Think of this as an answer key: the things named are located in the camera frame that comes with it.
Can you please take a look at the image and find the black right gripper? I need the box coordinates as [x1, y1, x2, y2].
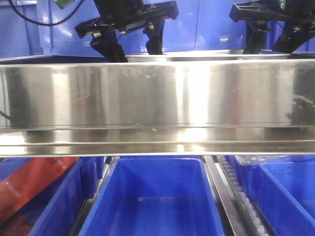
[229, 0, 315, 54]

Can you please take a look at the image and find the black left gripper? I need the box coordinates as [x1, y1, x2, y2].
[75, 0, 179, 62]

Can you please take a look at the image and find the blue bin lower right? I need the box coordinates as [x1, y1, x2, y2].
[229, 155, 315, 236]

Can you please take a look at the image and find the blue bin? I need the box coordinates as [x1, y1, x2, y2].
[79, 158, 224, 236]
[229, 155, 315, 236]
[0, 157, 104, 236]

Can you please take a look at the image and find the blue bin lower centre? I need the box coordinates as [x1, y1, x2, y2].
[79, 158, 224, 236]

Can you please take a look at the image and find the red packet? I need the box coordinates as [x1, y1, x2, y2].
[0, 157, 78, 223]

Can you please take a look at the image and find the blue bin lower left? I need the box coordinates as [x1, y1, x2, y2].
[0, 157, 104, 236]

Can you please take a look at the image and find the white roller track right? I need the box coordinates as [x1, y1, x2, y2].
[217, 155, 269, 236]

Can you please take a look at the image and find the stainless steel shelf front rail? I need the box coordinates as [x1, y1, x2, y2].
[0, 59, 315, 157]

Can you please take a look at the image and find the black cable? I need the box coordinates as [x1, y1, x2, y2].
[8, 0, 84, 27]

